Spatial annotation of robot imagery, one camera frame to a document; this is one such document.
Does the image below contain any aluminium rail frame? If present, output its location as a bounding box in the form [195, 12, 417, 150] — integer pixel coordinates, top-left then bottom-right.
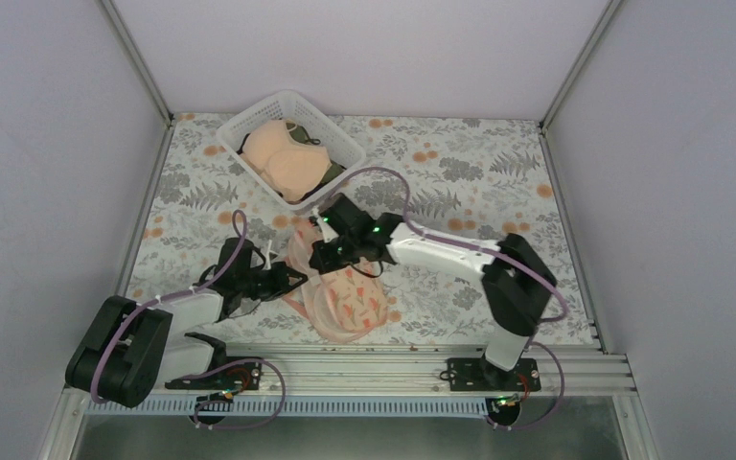
[62, 317, 637, 398]

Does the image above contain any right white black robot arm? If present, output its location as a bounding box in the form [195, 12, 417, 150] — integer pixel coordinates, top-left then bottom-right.
[310, 194, 557, 390]

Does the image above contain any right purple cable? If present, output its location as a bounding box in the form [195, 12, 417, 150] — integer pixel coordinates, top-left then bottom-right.
[323, 167, 571, 433]

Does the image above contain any dark navy garment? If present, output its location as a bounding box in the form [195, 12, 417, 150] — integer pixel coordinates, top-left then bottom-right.
[236, 133, 250, 155]

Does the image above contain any peach orange bra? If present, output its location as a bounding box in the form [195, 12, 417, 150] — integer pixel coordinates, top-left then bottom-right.
[240, 119, 333, 203]

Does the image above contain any white plastic basket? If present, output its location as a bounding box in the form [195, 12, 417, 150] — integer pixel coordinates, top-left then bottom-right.
[217, 90, 366, 212]

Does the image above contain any floral patterned table mat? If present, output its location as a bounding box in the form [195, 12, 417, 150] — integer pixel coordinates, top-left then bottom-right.
[126, 112, 594, 346]

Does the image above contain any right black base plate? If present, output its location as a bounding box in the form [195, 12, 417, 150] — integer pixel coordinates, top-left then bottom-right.
[439, 357, 541, 392]

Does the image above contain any green bra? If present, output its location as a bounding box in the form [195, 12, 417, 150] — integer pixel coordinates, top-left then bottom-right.
[279, 122, 344, 194]

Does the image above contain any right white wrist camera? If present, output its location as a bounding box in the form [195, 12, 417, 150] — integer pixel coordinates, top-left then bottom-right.
[310, 216, 338, 242]

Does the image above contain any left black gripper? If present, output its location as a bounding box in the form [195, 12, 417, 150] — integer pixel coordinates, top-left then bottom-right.
[238, 262, 307, 301]

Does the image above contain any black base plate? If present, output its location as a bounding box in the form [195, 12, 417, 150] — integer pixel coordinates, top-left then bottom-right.
[164, 357, 263, 392]
[439, 357, 541, 392]

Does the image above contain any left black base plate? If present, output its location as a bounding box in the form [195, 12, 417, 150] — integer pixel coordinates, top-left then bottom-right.
[164, 357, 263, 392]

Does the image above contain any peach floral mesh laundry bag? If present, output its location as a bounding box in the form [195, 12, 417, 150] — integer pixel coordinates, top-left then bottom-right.
[283, 222, 389, 343]

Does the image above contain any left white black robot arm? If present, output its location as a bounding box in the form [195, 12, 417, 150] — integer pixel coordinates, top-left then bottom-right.
[64, 238, 308, 407]

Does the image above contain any white slotted cable duct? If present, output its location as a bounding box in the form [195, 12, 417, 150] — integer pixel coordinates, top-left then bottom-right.
[84, 395, 488, 419]

